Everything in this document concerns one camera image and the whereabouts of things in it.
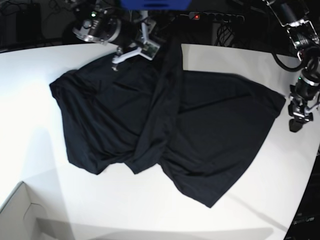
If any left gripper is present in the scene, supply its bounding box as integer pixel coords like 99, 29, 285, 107
295, 74, 320, 102

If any black t-shirt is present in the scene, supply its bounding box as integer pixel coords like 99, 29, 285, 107
49, 35, 286, 208

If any blue box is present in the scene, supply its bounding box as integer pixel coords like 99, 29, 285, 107
120, 0, 192, 11

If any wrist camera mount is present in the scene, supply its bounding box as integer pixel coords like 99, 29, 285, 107
288, 85, 320, 133
111, 10, 161, 72

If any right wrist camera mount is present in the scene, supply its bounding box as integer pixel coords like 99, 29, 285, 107
111, 10, 161, 72

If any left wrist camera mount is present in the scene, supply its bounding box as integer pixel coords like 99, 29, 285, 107
288, 85, 320, 133

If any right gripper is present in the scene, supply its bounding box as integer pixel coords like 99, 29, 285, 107
113, 21, 143, 48

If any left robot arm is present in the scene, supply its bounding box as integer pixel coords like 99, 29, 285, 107
264, 0, 320, 102

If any white power strip red switch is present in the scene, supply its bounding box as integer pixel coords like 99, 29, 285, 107
188, 11, 245, 24

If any white cardboard box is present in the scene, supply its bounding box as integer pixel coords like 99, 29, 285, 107
0, 181, 75, 240

